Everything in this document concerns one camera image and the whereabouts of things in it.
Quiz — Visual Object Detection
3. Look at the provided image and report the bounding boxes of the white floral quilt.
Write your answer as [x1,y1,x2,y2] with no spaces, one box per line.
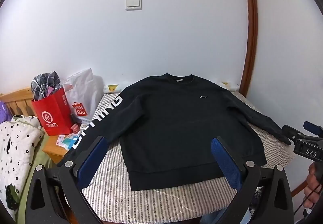
[0,115,45,212]

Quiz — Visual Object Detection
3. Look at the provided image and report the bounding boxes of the purple cloth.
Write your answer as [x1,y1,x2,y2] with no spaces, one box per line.
[0,101,13,123]

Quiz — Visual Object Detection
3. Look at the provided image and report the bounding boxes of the grey plaid cloth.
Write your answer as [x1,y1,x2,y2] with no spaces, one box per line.
[31,71,63,101]

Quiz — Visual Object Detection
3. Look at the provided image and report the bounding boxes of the black sweatshirt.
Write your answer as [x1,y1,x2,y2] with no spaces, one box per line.
[57,73,292,191]

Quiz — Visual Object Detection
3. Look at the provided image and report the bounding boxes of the brown wooden board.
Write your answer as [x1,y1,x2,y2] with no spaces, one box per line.
[290,172,310,198]

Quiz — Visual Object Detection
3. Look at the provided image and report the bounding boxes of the striped quilted mattress pad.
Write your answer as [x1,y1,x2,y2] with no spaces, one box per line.
[64,91,296,222]

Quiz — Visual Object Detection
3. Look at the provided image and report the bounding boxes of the white plastic shopping bag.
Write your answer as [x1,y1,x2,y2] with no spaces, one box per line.
[64,69,104,125]

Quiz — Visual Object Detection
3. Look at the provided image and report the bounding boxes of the person's right hand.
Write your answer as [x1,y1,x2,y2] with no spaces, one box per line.
[303,163,323,210]

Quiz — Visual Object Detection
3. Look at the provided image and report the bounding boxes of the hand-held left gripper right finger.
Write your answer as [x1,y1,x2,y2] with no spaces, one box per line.
[211,136,294,224]

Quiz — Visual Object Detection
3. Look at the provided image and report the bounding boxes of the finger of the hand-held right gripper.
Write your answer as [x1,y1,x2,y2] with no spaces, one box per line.
[303,121,323,139]
[282,125,304,142]

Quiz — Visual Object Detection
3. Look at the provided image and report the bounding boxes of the leaflets on nightstand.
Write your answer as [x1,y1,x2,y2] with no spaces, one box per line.
[63,133,80,150]

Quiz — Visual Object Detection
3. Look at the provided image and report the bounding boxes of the wooden headboard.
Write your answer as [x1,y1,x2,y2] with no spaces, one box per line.
[0,87,36,121]

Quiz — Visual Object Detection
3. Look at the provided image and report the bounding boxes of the white light switch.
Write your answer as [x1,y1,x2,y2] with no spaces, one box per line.
[125,0,142,11]

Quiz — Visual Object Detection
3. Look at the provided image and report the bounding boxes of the red paper bag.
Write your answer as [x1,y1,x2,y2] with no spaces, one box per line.
[31,88,73,136]

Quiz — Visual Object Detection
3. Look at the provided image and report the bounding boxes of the black cable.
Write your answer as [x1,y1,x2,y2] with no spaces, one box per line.
[294,190,318,217]

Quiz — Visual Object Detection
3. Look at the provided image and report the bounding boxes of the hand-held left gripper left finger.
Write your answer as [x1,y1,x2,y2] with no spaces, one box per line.
[25,136,109,224]

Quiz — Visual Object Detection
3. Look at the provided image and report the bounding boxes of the brown wooden door frame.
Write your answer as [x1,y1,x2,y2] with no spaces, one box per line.
[240,0,258,97]

